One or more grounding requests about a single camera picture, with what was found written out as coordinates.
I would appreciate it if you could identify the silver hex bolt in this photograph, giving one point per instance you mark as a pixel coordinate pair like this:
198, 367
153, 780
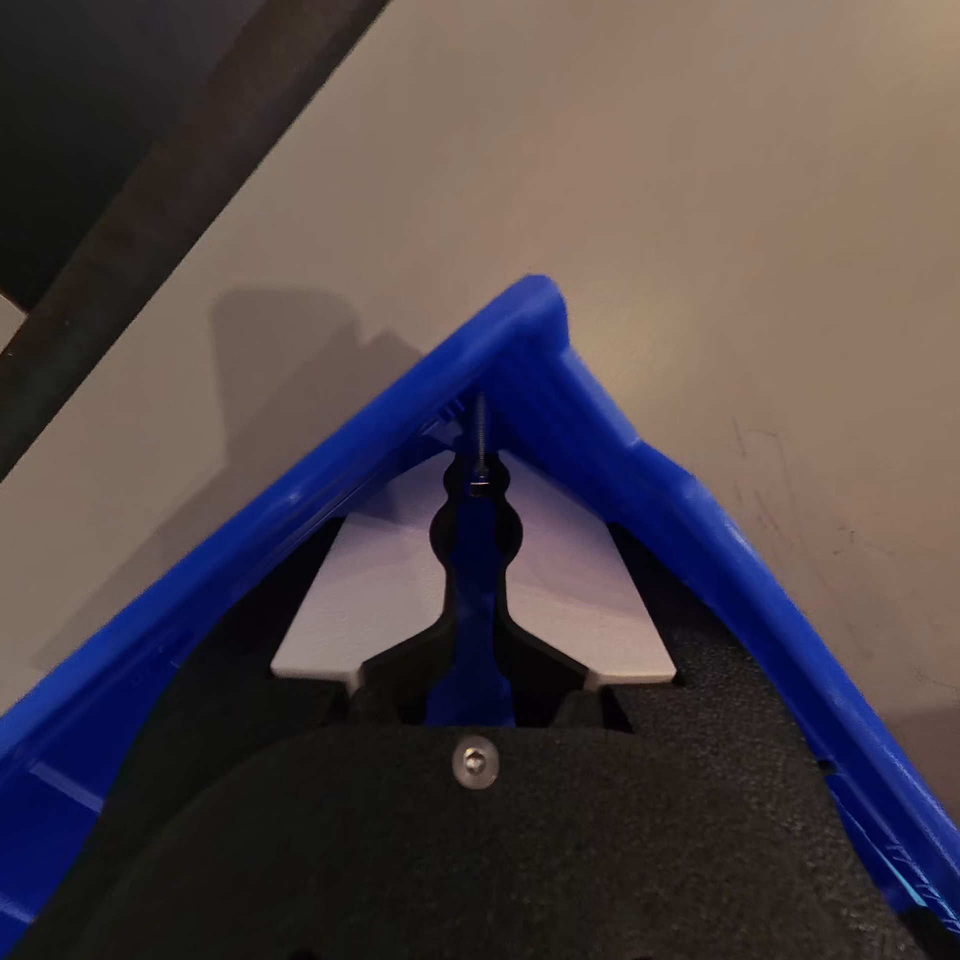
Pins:
480, 424

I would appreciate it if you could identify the blue divided parts bin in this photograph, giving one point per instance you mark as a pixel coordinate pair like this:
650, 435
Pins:
600, 457

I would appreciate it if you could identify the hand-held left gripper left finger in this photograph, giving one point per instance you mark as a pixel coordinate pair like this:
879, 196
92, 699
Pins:
360, 592

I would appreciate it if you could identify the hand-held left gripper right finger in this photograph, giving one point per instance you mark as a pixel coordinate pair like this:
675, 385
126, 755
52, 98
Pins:
585, 592

